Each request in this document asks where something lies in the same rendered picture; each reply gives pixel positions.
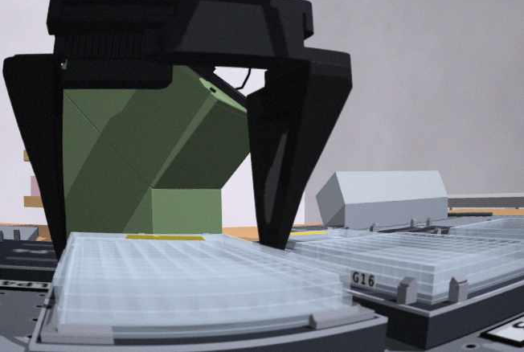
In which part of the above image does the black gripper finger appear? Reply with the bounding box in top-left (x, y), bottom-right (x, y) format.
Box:
top-left (246, 63), bottom-right (353, 251)
top-left (2, 55), bottom-right (67, 261)

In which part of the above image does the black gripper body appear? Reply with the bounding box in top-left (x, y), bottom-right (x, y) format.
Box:
top-left (14, 0), bottom-right (351, 89)

